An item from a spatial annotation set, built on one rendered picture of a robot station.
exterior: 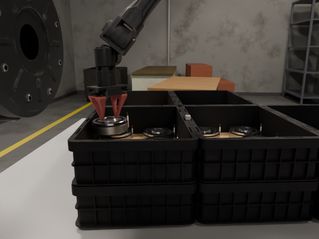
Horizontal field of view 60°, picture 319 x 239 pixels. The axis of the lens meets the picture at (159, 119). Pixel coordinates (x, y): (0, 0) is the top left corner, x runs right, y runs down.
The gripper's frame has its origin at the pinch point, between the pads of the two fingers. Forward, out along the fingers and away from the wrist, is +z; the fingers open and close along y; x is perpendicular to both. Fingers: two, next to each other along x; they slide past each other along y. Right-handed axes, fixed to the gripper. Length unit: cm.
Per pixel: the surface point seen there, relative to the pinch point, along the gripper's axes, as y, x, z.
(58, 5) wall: -229, -591, -137
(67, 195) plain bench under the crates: 12.8, -6.3, 23.3
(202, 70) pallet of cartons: -383, -291, 14
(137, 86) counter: -245, -322, 34
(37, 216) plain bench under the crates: 23.0, -1.1, 23.3
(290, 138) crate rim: -21.3, 43.7, 2.5
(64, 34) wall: -242, -606, -76
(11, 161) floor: -17, -239, 85
